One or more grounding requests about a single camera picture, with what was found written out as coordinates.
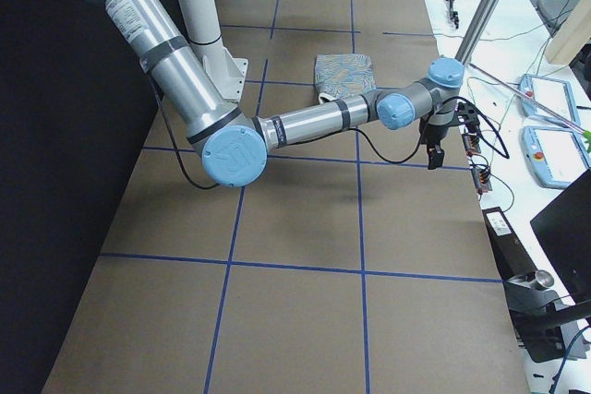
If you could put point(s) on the metal cylinder cup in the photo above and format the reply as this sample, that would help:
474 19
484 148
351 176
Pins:
540 280

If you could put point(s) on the navy white striped polo shirt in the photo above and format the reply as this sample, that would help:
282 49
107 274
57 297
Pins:
341 76

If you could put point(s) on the aluminium frame post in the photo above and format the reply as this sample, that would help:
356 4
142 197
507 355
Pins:
475 29

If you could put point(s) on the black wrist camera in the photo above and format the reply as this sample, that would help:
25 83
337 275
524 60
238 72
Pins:
467 115

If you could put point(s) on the far blue teach pendant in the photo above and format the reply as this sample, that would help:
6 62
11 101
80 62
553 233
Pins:
553 93

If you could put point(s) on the orange terminal block near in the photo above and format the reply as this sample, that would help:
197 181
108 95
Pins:
481 177

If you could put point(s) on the black power box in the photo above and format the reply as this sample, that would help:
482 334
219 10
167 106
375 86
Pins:
512 260

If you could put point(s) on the orange terminal block far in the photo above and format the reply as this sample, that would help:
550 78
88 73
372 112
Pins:
471 144

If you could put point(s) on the blue teach pendant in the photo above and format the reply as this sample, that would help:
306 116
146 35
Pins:
553 93
556 156

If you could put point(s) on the black monitor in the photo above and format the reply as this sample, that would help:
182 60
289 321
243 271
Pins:
562 229

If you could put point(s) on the orange terminal block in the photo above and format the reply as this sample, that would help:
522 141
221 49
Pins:
471 144
481 177

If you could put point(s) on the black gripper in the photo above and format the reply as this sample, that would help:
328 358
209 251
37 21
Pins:
436 134

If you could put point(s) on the near blue teach pendant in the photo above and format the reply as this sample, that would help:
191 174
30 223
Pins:
556 156

